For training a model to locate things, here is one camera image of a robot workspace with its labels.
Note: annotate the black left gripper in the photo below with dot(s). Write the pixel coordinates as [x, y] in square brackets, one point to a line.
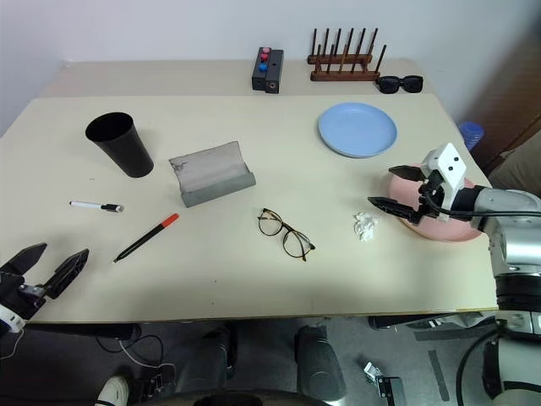
[21, 298]

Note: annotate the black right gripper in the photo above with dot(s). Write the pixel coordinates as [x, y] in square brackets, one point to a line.
[433, 179]

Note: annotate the white marker with black cap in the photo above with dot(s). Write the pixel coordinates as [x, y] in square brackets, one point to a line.
[91, 206]

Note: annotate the blue plate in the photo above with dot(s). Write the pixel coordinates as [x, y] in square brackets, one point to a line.
[357, 129]

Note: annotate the black pen with red cap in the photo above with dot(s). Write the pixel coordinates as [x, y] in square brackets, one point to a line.
[143, 239]

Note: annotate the tortoiseshell eyeglasses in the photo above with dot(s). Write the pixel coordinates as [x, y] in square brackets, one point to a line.
[270, 220]

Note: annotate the grey glasses case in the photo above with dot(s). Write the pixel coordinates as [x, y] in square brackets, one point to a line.
[211, 177]

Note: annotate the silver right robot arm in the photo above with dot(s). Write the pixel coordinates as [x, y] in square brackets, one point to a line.
[511, 228]

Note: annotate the crumpled white tissue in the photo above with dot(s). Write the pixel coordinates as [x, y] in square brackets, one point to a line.
[364, 226]

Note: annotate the pink plate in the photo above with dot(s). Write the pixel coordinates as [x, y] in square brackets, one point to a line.
[448, 232]

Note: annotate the blue ribbed round object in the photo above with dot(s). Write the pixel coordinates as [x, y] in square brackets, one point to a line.
[471, 133]

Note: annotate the black sunglasses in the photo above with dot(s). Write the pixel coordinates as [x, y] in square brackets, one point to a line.
[399, 83]

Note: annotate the person in brown garment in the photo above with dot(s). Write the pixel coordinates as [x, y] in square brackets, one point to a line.
[520, 165]

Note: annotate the brown wooden peg rack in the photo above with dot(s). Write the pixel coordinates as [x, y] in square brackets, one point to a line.
[346, 74]

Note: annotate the silver device under table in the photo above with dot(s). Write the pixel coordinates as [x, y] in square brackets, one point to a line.
[427, 323]

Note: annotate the black plastic cup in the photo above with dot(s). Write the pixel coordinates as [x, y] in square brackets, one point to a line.
[122, 146]

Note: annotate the white shoe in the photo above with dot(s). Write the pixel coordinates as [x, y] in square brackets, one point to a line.
[114, 391]

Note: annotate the black box with round socket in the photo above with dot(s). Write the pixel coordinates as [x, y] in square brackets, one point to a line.
[274, 72]

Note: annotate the black box with coloured buttons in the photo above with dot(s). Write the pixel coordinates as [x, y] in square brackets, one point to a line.
[260, 69]

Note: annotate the dark rounded robot foot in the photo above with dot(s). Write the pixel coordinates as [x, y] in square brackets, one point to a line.
[319, 363]
[207, 359]

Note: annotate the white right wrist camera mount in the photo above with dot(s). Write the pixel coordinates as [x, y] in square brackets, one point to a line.
[450, 162]

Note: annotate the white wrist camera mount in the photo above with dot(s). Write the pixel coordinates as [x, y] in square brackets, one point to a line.
[450, 162]
[10, 321]

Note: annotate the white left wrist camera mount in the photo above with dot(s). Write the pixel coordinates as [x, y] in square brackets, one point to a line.
[10, 321]

